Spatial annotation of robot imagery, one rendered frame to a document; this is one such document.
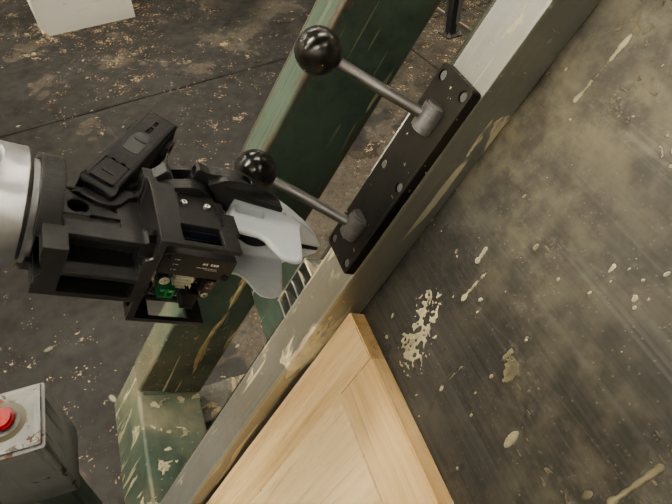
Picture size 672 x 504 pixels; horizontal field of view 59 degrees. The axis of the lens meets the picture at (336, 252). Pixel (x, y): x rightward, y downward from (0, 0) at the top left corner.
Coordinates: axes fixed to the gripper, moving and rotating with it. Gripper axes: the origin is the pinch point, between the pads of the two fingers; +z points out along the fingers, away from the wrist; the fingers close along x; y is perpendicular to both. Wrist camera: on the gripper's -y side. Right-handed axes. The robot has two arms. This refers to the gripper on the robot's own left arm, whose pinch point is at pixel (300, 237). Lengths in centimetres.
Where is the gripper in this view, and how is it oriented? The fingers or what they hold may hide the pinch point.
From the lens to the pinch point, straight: 48.0
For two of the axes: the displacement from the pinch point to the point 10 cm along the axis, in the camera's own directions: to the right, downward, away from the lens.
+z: 8.1, 1.4, 5.7
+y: 3.3, 6.9, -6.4
